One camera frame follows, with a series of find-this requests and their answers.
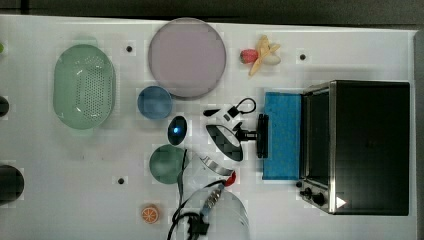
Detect toy strawberry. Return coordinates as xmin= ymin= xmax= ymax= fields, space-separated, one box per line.
xmin=239 ymin=49 xmax=258 ymax=64

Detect blue cup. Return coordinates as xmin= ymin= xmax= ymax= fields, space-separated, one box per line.
xmin=137 ymin=86 xmax=172 ymax=120

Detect silver black toaster oven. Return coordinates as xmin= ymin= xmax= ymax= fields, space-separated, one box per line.
xmin=261 ymin=79 xmax=411 ymax=217

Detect peeled banana toy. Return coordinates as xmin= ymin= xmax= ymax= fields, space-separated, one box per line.
xmin=248 ymin=35 xmax=280 ymax=77

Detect black robot base upper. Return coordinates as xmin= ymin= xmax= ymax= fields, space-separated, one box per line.
xmin=0 ymin=96 xmax=10 ymax=117

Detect orange slice toy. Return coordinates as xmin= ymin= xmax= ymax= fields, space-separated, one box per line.
xmin=141 ymin=204 xmax=160 ymax=224

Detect green mug with handle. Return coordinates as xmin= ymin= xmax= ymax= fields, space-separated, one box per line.
xmin=149 ymin=144 xmax=188 ymax=184

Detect black robot base lower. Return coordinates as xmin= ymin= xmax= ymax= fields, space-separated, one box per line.
xmin=0 ymin=165 xmax=25 ymax=205

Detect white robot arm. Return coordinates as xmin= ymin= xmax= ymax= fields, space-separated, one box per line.
xmin=166 ymin=114 xmax=251 ymax=240

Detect red ketchup bottle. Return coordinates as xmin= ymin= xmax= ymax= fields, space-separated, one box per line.
xmin=224 ymin=171 xmax=236 ymax=187

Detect green perforated colander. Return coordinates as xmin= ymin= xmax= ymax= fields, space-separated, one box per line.
xmin=52 ymin=36 xmax=116 ymax=135

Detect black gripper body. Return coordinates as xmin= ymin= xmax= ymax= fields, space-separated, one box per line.
xmin=233 ymin=122 xmax=258 ymax=142

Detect lilac round plate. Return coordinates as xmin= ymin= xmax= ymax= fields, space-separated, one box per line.
xmin=148 ymin=18 xmax=226 ymax=98

